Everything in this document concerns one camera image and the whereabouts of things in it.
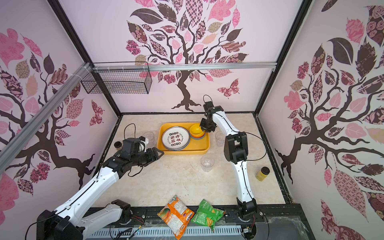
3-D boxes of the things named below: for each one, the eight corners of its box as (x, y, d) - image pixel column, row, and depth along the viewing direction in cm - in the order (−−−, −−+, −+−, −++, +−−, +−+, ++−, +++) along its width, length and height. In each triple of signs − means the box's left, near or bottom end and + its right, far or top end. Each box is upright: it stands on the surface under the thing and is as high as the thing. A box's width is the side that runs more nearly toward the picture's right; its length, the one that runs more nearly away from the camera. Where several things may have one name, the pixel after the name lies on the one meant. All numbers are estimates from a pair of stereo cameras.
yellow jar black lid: (257, 181, 86) (263, 174, 79) (254, 173, 89) (260, 166, 82) (264, 181, 86) (271, 174, 79) (262, 173, 89) (268, 166, 82)
